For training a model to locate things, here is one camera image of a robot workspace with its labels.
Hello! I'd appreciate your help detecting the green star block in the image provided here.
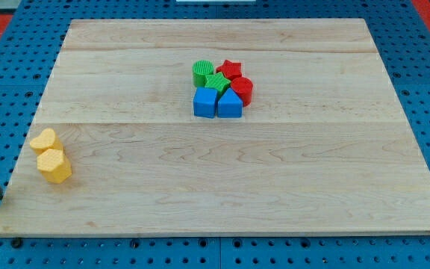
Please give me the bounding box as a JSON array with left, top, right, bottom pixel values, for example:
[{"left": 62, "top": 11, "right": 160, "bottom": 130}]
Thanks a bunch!
[{"left": 205, "top": 72, "right": 231, "bottom": 98}]

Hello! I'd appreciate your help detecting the red cylinder block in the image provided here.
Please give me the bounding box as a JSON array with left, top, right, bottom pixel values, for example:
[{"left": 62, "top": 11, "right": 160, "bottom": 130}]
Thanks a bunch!
[{"left": 231, "top": 77, "right": 254, "bottom": 107}]

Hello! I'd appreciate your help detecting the yellow heart block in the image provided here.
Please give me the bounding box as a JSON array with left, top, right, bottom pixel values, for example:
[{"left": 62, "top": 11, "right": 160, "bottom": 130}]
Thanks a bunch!
[{"left": 29, "top": 128, "right": 64, "bottom": 155}]

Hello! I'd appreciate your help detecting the blue cube block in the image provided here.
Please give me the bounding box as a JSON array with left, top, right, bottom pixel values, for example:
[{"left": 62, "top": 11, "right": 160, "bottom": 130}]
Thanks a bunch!
[{"left": 193, "top": 87, "right": 217, "bottom": 118}]

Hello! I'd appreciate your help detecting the red star block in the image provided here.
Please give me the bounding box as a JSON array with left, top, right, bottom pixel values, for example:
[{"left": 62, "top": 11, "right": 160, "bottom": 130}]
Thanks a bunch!
[{"left": 216, "top": 60, "right": 242, "bottom": 80}]

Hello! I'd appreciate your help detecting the green cylinder block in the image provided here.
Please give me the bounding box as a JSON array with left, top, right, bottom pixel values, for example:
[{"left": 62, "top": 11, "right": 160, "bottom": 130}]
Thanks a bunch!
[{"left": 192, "top": 60, "right": 214, "bottom": 87}]

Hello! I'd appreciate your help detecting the yellow hexagon block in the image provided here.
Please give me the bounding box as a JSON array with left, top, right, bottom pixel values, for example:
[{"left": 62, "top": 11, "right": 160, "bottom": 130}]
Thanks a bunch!
[{"left": 37, "top": 149, "right": 72, "bottom": 184}]

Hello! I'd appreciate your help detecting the blue triangular block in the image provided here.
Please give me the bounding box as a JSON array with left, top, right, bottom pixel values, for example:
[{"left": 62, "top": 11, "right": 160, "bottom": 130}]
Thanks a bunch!
[{"left": 217, "top": 88, "right": 243, "bottom": 118}]

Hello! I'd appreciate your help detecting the wooden board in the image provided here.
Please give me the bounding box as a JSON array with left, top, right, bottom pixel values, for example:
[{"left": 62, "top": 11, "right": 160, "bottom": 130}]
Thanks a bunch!
[{"left": 0, "top": 19, "right": 430, "bottom": 238}]

